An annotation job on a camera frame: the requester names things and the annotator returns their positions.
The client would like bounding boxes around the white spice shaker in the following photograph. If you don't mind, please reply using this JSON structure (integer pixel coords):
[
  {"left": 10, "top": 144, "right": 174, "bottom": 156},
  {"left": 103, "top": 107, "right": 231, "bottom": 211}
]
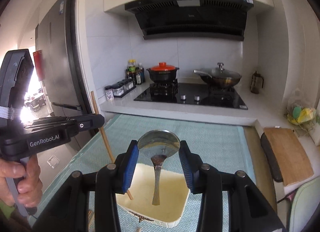
[{"left": 105, "top": 85, "right": 114, "bottom": 101}]

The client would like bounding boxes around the sauce bottles group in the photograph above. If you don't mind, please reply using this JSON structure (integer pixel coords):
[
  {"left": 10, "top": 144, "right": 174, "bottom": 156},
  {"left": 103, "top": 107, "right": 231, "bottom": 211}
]
[{"left": 125, "top": 59, "right": 145, "bottom": 85}]

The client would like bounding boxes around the wooden chopstick nine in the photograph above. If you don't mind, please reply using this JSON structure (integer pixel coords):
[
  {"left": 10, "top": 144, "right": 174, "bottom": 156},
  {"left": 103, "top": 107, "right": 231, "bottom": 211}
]
[{"left": 90, "top": 90, "right": 134, "bottom": 201}]

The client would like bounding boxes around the black gas cooktop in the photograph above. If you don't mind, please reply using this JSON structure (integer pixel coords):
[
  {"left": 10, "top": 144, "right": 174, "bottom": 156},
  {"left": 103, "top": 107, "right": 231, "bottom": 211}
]
[{"left": 135, "top": 83, "right": 248, "bottom": 110}]

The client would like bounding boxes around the black pot orange lid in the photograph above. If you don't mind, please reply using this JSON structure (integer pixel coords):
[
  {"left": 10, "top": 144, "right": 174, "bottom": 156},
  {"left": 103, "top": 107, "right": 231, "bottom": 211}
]
[{"left": 147, "top": 62, "right": 180, "bottom": 83}]

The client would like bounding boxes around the black range hood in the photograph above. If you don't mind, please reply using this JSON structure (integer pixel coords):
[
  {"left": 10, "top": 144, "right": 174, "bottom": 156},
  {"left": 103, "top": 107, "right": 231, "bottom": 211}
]
[{"left": 125, "top": 0, "right": 254, "bottom": 42}]

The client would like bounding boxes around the green cutting board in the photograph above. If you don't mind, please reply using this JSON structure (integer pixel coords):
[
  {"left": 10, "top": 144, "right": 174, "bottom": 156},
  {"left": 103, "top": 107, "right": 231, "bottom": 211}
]
[{"left": 289, "top": 177, "right": 319, "bottom": 231}]

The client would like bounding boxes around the spice jar rack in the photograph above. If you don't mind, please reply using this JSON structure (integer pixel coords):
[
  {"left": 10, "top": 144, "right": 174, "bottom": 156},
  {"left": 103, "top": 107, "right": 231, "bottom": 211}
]
[{"left": 112, "top": 78, "right": 136, "bottom": 98}]

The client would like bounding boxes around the black tray under board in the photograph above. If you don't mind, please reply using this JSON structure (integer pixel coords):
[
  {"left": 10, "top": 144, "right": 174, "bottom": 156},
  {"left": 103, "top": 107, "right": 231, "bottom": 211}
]
[{"left": 260, "top": 133, "right": 283, "bottom": 182}]

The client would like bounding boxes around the wooden cutting board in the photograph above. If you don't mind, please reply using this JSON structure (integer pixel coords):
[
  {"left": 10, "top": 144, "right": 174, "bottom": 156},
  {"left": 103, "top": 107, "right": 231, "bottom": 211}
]
[{"left": 264, "top": 128, "right": 314, "bottom": 186}]

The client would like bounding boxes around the wok with glass lid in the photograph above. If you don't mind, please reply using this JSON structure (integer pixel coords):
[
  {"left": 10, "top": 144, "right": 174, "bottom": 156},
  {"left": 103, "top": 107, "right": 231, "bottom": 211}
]
[{"left": 194, "top": 63, "right": 242, "bottom": 89}]

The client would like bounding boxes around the dark french press jug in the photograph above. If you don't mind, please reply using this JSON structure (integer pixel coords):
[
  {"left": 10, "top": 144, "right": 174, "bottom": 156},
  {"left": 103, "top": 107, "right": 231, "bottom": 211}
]
[{"left": 250, "top": 71, "right": 264, "bottom": 94}]

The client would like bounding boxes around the steel spoon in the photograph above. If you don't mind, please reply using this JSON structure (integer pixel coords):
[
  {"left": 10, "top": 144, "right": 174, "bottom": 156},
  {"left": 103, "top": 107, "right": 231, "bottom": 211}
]
[{"left": 137, "top": 130, "right": 180, "bottom": 205}]

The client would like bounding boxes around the light blue woven table mat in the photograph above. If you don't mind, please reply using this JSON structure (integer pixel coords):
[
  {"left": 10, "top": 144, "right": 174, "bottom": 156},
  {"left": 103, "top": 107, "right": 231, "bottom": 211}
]
[{"left": 28, "top": 114, "right": 257, "bottom": 231}]

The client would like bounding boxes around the person's left hand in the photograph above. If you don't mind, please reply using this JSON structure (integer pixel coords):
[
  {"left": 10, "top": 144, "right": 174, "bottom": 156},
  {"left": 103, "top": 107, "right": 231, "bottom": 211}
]
[{"left": 0, "top": 155, "right": 43, "bottom": 208}]

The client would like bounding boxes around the cream plastic utensil holder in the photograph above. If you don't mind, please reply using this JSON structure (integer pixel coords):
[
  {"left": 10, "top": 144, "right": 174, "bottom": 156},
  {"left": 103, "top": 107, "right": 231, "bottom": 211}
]
[{"left": 115, "top": 163, "right": 190, "bottom": 229}]

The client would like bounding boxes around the red hanging cloth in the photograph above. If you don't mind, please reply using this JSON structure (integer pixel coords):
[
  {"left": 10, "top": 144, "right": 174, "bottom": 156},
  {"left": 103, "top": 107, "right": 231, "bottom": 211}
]
[{"left": 33, "top": 50, "right": 44, "bottom": 81}]

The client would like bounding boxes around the grey double door refrigerator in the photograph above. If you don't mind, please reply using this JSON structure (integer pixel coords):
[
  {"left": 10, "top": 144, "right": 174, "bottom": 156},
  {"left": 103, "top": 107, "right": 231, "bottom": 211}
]
[{"left": 36, "top": 0, "right": 84, "bottom": 117}]

